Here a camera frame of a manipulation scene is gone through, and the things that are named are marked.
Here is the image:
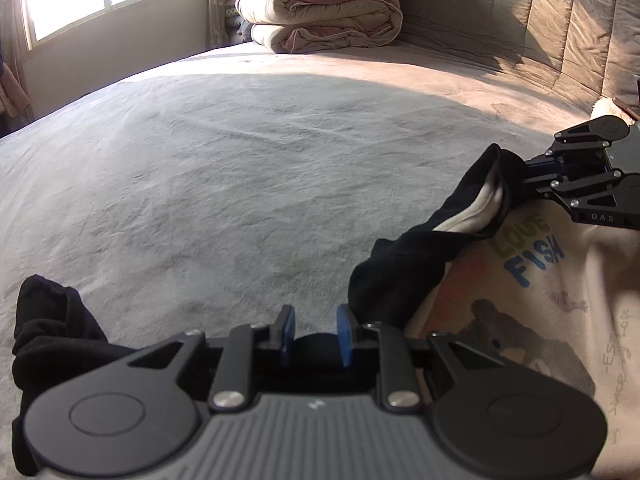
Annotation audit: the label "grey bed sheet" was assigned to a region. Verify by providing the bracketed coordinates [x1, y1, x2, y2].
[1, 44, 590, 479]

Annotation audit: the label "beige curtain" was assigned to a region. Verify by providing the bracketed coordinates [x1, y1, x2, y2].
[204, 0, 252, 51]

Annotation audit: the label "beige black raglan sweatshirt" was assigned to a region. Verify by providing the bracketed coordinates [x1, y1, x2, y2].
[12, 145, 639, 479]

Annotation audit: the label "folded beige pink comforter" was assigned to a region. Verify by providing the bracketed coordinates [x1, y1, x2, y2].
[235, 0, 402, 53]

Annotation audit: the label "dark hanging clothes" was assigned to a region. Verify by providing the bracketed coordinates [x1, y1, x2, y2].
[0, 60, 32, 138]

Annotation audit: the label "quilted beige headboard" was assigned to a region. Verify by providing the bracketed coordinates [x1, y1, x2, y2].
[400, 0, 639, 110]

